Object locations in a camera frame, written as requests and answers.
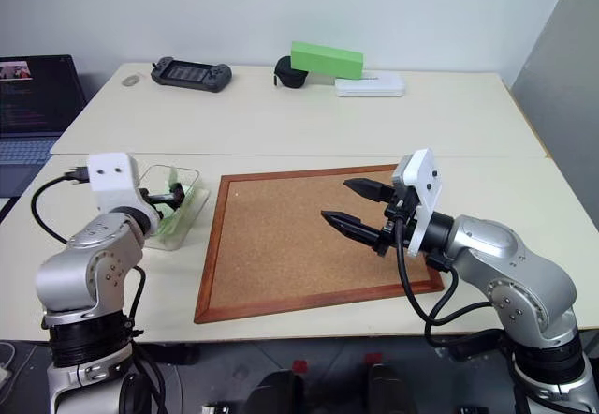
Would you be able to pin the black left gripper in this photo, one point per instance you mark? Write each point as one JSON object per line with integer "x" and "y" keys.
{"x": 150, "y": 196}

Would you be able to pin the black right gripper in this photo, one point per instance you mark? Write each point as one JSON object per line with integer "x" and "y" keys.
{"x": 402, "y": 212}

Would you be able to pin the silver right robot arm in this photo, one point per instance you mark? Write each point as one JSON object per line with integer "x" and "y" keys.
{"x": 510, "y": 269}

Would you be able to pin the wood framed cork board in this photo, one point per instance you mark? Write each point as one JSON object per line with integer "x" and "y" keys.
{"x": 290, "y": 250}

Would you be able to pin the clear plastic box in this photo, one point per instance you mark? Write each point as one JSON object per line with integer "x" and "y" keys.
{"x": 199, "y": 198}

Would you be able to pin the white flat plastic case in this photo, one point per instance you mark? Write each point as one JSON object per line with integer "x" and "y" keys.
{"x": 369, "y": 88}

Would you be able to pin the black handheld game controller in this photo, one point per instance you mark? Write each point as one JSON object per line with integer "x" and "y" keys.
{"x": 191, "y": 74}

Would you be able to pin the black round zip pouch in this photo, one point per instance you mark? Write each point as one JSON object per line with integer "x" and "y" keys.
{"x": 287, "y": 77}

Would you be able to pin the green rectangular box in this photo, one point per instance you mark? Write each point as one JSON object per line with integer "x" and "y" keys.
{"x": 325, "y": 60}

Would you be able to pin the open dark laptop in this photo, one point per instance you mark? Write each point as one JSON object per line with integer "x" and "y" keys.
{"x": 33, "y": 100}

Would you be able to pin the dark rounded shape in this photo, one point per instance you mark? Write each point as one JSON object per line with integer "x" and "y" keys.
{"x": 281, "y": 393}

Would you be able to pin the grey partition panel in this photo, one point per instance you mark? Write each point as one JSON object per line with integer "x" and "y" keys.
{"x": 561, "y": 105}

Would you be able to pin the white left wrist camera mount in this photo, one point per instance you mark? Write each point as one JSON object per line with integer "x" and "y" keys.
{"x": 111, "y": 180}

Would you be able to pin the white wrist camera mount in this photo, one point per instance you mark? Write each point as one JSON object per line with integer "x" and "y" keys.
{"x": 111, "y": 180}
{"x": 423, "y": 184}

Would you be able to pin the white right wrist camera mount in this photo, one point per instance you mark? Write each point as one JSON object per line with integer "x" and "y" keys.
{"x": 423, "y": 184}

